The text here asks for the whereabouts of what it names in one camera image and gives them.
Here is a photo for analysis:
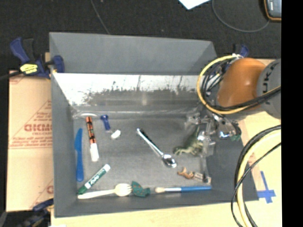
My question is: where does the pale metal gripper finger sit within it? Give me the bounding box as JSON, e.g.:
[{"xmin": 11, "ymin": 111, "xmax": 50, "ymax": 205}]
[
  {"xmin": 185, "ymin": 115, "xmax": 208, "ymax": 130},
  {"xmin": 197, "ymin": 130, "xmax": 216, "ymax": 156}
]

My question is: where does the green toy dinosaur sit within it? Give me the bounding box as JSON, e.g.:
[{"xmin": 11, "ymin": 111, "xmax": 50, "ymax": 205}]
[{"xmin": 173, "ymin": 126, "xmax": 205, "ymax": 157}]

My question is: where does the small grey metal piece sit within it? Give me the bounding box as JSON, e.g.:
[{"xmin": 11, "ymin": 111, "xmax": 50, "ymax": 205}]
[{"xmin": 194, "ymin": 171, "xmax": 212, "ymax": 184}]

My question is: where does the brown toy animal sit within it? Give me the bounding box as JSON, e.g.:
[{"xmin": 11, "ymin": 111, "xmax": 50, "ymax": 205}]
[{"xmin": 177, "ymin": 166, "xmax": 195, "ymax": 180}]

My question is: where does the metal spoon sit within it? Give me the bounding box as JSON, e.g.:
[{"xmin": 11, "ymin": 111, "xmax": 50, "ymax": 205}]
[{"xmin": 136, "ymin": 127, "xmax": 178, "ymax": 169}]

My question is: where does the teal spotted cloth piece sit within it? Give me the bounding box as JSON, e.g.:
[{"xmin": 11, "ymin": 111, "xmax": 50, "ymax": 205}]
[{"xmin": 131, "ymin": 181, "xmax": 151, "ymax": 197}]

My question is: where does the small blue plastic piece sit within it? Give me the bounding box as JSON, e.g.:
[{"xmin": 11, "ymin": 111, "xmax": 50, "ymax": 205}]
[{"xmin": 100, "ymin": 114, "xmax": 112, "ymax": 131}]

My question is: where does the grey metal bin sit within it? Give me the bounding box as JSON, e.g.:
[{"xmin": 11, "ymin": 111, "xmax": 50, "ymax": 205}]
[{"xmin": 49, "ymin": 32, "xmax": 259, "ymax": 218}]

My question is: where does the orange marker with white cap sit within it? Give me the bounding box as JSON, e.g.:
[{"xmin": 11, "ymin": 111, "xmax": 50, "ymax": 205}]
[{"xmin": 85, "ymin": 116, "xmax": 100, "ymax": 163}]

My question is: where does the green and white marker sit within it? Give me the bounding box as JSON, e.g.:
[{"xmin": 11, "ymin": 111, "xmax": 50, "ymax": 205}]
[{"xmin": 76, "ymin": 163, "xmax": 111, "ymax": 196}]

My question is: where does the white plastic fork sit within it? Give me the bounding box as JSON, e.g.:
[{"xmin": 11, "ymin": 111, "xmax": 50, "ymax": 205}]
[{"xmin": 77, "ymin": 183, "xmax": 133, "ymax": 200}]

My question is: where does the blue plastic knife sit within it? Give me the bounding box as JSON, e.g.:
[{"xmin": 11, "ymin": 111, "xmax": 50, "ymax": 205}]
[{"xmin": 74, "ymin": 127, "xmax": 85, "ymax": 183}]

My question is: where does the brown cardboard board, red print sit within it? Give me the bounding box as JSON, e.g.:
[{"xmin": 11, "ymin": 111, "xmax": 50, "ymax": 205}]
[{"xmin": 5, "ymin": 70, "xmax": 55, "ymax": 212}]

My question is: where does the blue-handled brush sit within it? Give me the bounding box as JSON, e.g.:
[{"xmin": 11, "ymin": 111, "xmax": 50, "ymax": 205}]
[{"xmin": 154, "ymin": 185, "xmax": 212, "ymax": 194}]

